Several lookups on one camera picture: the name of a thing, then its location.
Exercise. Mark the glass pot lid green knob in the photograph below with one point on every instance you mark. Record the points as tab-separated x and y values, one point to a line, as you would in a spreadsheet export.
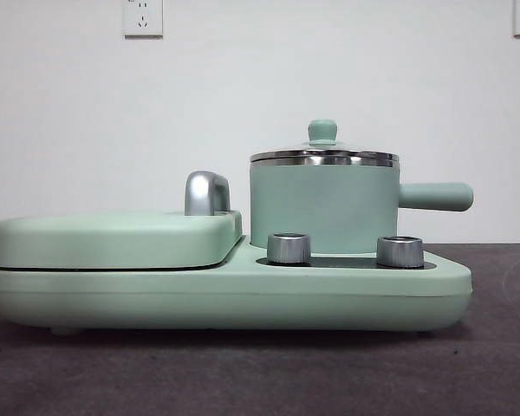
321	130

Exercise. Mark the silver control knob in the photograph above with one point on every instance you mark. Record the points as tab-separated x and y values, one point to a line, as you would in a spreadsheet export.
399	251
288	249

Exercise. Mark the green breakfast maker base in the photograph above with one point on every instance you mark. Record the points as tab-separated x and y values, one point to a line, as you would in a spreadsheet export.
242	294

